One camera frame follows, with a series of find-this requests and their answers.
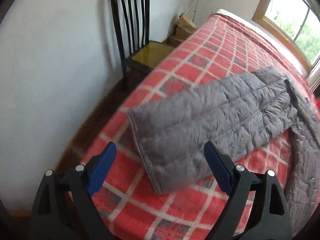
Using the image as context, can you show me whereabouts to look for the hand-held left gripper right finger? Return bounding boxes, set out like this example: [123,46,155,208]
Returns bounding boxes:
[203,141,293,240]

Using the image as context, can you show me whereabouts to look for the cardboard box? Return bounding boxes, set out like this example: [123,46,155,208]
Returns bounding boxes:
[166,34,187,48]

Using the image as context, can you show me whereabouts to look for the red plaid blanket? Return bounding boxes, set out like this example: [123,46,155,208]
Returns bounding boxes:
[80,14,315,240]

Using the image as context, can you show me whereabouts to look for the grey quilted jacket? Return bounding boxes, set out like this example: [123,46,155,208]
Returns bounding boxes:
[127,66,320,230]

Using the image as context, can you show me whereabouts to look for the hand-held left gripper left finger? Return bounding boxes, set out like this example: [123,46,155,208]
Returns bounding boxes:
[29,141,118,240]

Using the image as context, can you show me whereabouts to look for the black metal chair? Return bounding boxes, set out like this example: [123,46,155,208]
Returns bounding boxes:
[110,0,175,90]

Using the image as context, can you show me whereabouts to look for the wooden framed window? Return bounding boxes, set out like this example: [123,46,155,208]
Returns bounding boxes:
[252,0,320,68]

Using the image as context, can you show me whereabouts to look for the white curtain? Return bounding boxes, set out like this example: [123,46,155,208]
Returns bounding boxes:
[307,55,320,93]

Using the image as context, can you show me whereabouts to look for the brown cardboard boxes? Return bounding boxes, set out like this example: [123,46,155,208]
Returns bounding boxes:
[175,14,198,35]

